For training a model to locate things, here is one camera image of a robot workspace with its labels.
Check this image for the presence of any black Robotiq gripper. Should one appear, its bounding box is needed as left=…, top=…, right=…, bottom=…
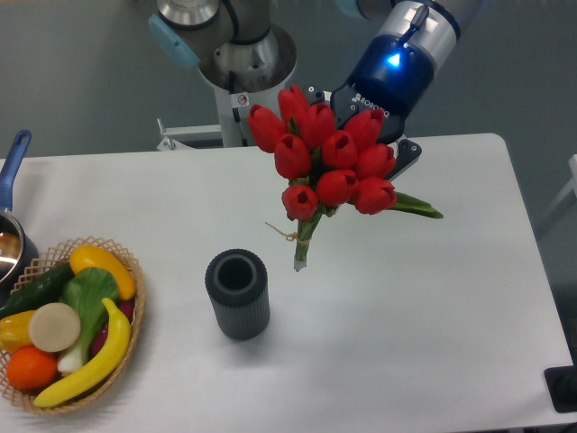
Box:
left=302, top=77, right=422, bottom=181

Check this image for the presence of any red tulip bouquet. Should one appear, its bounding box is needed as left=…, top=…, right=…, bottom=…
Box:
left=247, top=86, right=443, bottom=271

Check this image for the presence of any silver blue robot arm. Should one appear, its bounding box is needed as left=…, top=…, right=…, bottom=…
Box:
left=148, top=1, right=480, bottom=175

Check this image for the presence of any dark grey ribbed vase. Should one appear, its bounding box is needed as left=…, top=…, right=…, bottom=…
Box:
left=205, top=249, right=270, bottom=341

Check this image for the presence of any purple plastic vegetable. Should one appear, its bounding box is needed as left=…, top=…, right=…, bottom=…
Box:
left=90, top=299, right=134, bottom=358

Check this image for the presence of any yellow plastic squash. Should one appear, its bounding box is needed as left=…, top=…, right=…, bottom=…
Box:
left=69, top=244, right=136, bottom=301

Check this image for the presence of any green plastic bok choy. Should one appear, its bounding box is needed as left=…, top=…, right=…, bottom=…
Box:
left=58, top=267, right=119, bottom=375

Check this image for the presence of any black device at table edge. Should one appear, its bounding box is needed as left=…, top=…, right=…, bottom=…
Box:
left=544, top=365, right=576, bottom=413

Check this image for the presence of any woven wicker basket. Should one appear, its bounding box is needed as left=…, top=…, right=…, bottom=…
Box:
left=1, top=236, right=146, bottom=416

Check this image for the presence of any green plastic cucumber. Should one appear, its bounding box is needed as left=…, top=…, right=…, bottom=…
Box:
left=1, top=263, right=74, bottom=318

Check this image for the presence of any yellow plastic banana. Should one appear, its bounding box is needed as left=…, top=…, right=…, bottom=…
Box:
left=33, top=298, right=131, bottom=408

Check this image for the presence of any beige round slice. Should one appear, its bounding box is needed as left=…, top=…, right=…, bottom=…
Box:
left=28, top=302, right=81, bottom=353

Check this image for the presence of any yellow plastic bell pepper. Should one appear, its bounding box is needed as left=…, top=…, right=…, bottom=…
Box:
left=1, top=310, right=35, bottom=354

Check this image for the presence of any orange plastic fruit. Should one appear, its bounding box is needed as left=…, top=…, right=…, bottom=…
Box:
left=6, top=345, right=57, bottom=390

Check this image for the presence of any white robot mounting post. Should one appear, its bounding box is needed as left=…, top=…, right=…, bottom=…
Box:
left=156, top=85, right=264, bottom=151

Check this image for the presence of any white furniture frame right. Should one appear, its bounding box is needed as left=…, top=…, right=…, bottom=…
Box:
left=535, top=154, right=576, bottom=241

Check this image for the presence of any blue handled saucepan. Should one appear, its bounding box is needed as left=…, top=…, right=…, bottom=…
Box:
left=1, top=130, right=38, bottom=302

